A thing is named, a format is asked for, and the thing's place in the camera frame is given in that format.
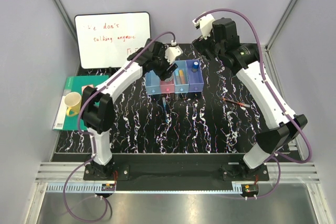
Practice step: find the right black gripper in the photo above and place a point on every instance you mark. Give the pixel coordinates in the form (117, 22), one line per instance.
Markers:
(201, 44)

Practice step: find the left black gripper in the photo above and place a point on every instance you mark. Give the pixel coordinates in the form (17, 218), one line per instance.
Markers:
(164, 73)

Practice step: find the blue white tape roll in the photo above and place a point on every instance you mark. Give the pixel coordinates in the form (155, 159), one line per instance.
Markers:
(170, 79)

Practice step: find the light blue bin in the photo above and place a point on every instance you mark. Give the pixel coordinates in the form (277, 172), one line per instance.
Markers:
(152, 83)

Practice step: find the blue white marker pen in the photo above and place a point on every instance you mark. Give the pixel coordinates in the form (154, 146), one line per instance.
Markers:
(177, 77)

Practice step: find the orange highlighter pen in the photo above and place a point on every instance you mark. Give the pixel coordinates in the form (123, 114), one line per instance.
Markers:
(182, 78)

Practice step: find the pink bin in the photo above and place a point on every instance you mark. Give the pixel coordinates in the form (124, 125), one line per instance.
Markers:
(167, 86)

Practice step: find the teal blue bin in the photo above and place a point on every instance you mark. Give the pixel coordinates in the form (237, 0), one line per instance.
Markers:
(182, 88)

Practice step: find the grey blue glue stick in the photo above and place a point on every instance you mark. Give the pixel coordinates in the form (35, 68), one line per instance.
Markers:
(195, 66)

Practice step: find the purple bin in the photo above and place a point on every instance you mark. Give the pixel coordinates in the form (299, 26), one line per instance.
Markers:
(196, 81)

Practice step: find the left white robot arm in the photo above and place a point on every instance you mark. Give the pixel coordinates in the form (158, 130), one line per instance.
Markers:
(97, 108)

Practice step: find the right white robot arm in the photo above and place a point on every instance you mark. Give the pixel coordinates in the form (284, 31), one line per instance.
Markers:
(283, 123)

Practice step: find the thin blue pen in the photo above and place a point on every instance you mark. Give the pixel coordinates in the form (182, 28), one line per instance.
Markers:
(167, 117)

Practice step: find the white dry-erase board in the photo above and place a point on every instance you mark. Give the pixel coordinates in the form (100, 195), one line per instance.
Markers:
(106, 40)

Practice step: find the black marbled table mat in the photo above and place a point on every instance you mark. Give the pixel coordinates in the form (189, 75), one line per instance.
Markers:
(199, 122)

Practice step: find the red pencil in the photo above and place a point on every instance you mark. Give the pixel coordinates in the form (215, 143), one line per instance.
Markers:
(237, 103)

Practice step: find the pink eraser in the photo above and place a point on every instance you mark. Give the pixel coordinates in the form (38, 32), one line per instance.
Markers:
(91, 85)

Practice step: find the yellow cream mug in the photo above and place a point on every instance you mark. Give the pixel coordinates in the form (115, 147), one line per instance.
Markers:
(73, 103)

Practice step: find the green notebook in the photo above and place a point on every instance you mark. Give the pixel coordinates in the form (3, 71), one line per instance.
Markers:
(73, 84)

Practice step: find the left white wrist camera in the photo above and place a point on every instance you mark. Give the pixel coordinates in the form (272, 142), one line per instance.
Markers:
(171, 53)

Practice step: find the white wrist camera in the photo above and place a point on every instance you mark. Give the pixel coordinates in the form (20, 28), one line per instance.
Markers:
(204, 24)
(171, 53)

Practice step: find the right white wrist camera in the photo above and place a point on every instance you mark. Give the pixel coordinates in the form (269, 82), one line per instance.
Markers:
(204, 24)

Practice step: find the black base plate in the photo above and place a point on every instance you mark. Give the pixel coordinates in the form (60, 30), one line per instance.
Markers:
(175, 172)

